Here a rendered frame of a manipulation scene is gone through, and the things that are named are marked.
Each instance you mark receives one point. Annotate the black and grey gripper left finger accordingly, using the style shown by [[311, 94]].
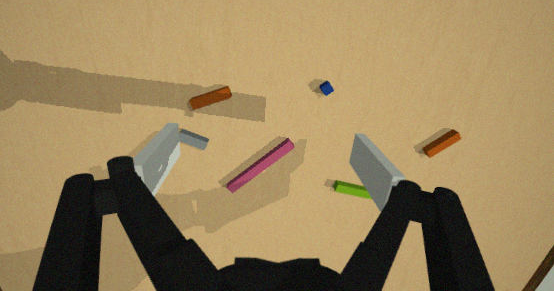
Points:
[[71, 257]]

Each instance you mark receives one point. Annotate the lime green rod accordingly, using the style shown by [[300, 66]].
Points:
[[351, 189]]

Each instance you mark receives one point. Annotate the pink rod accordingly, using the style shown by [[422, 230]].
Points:
[[260, 165]]

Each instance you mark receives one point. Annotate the small blue cube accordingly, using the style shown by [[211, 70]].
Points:
[[326, 88]]

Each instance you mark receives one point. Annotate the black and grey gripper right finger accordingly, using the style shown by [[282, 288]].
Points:
[[454, 261]]

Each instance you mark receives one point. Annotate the dark grey rectangular bar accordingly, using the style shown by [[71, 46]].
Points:
[[193, 139]]

